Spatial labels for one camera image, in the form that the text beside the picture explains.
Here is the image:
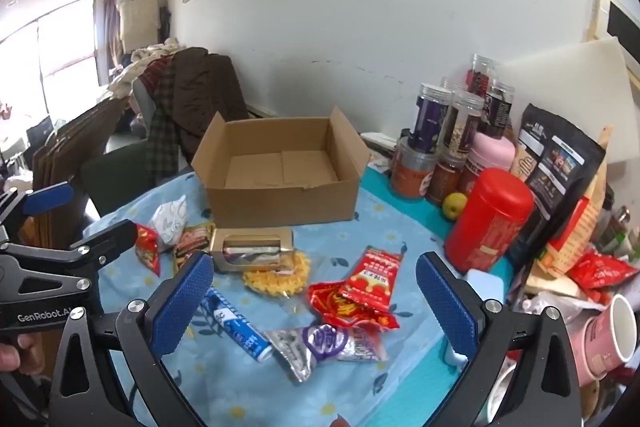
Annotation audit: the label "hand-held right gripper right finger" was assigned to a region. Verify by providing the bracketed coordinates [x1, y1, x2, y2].
[415, 251, 586, 427]

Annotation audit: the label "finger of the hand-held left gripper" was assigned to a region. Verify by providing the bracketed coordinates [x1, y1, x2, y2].
[22, 182, 75, 218]
[70, 221, 138, 268]

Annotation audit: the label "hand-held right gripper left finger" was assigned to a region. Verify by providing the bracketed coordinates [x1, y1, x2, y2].
[47, 251, 216, 427]

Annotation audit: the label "small red snack packet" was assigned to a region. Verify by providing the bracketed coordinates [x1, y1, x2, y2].
[134, 223, 162, 277]

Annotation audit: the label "white snack packet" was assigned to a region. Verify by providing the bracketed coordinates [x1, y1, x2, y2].
[150, 195, 188, 253]

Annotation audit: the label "blue candy roll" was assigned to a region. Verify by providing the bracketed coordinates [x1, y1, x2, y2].
[200, 287, 273, 363]

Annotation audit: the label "brown cereal packet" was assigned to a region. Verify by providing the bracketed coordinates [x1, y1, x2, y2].
[172, 222, 217, 268]

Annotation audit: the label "red rectangular snack packet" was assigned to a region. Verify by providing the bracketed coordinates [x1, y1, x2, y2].
[338, 246, 403, 314]

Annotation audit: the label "yellow ring snack pack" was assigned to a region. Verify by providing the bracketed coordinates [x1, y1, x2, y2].
[243, 249, 312, 298]

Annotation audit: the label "gold window box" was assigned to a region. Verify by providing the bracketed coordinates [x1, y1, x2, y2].
[210, 228, 295, 272]

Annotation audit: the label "red vacuum snack packet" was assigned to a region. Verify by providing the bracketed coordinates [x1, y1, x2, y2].
[306, 282, 401, 330]

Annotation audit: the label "silver purple snack packet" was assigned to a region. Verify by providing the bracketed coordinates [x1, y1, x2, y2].
[264, 323, 390, 383]

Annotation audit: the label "cardboard box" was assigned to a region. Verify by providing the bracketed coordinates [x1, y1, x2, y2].
[191, 105, 372, 229]

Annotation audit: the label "person's left hand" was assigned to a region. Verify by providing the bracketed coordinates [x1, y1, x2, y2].
[0, 332, 46, 375]

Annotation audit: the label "stack of cardboard sheets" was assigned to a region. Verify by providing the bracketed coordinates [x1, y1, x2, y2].
[31, 97, 131, 233]

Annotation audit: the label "dark green chair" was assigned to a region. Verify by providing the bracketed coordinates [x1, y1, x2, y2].
[80, 142, 196, 218]

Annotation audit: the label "red tin canister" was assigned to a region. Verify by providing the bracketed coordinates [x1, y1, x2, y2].
[445, 167, 535, 274]

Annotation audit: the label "yellow green fruit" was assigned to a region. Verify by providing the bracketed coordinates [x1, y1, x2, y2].
[442, 192, 468, 221]

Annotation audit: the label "green plaid cloth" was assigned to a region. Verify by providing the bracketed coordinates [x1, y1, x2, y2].
[145, 107, 183, 188]

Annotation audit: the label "grey chair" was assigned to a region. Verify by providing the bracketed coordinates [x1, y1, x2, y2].
[131, 77, 161, 138]

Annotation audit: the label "large red spice jar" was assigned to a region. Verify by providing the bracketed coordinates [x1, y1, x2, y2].
[390, 137, 441, 200]

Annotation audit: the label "window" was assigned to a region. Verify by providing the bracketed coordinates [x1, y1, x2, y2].
[0, 0, 98, 118]

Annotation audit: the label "pink paper cup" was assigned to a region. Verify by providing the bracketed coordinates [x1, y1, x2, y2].
[582, 294, 638, 364]
[570, 322, 608, 380]

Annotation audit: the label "cream blanket pile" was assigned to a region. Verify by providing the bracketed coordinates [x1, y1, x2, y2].
[107, 38, 188, 100]

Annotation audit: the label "red plastic bag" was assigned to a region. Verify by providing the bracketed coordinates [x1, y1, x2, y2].
[567, 251, 640, 293]

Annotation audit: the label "pink lidded canister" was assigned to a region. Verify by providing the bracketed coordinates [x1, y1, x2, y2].
[460, 132, 517, 200]

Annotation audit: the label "brown jacket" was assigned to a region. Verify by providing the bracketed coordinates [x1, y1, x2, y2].
[150, 48, 250, 158]

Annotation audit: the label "white papers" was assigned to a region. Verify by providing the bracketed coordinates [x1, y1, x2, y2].
[360, 132, 401, 168]

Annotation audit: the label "curtain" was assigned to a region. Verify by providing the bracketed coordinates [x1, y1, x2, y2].
[95, 0, 126, 82]

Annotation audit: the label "clear jar of nuts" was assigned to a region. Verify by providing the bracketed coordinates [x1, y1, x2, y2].
[442, 90, 485, 158]

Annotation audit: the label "black pouch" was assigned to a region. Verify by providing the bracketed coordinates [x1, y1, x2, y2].
[505, 103, 607, 268]

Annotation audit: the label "cream board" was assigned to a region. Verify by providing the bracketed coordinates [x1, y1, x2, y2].
[119, 0, 161, 52]

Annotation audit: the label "dark label jar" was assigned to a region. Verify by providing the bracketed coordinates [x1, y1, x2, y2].
[480, 79, 516, 138]

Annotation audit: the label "dark red jar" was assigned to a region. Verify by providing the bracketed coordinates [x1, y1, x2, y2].
[467, 54, 496, 98]

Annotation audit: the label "white foam board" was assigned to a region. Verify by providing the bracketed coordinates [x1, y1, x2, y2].
[492, 36, 632, 165]

